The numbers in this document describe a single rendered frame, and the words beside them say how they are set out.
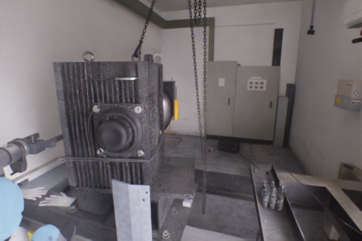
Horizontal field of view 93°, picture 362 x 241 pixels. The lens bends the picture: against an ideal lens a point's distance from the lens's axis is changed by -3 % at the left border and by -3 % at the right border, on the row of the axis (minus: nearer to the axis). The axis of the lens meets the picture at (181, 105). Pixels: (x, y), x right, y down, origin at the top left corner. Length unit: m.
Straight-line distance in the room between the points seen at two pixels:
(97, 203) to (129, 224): 0.38
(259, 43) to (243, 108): 1.37
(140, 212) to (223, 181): 1.08
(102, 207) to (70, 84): 0.77
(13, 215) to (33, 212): 1.41
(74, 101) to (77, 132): 0.17
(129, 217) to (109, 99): 0.58
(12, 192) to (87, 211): 0.96
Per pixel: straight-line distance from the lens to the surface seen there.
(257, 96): 3.91
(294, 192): 1.97
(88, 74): 1.04
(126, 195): 0.94
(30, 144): 0.95
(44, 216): 1.85
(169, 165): 1.34
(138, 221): 1.01
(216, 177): 1.87
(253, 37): 4.15
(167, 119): 1.38
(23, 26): 1.99
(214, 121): 4.01
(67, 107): 1.14
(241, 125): 4.01
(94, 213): 1.42
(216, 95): 3.89
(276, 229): 1.35
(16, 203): 0.53
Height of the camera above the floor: 1.56
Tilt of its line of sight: 11 degrees down
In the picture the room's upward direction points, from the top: straight up
